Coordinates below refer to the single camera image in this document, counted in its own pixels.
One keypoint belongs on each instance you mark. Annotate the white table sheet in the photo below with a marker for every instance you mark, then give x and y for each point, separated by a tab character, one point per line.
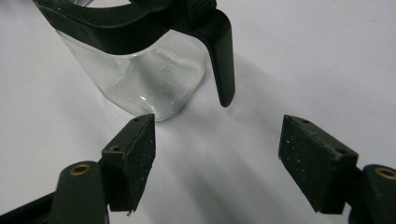
311	62

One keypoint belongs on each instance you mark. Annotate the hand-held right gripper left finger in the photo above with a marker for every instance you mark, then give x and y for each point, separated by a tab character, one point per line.
130	168

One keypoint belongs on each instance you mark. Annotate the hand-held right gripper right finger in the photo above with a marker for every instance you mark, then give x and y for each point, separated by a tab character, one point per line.
317	168

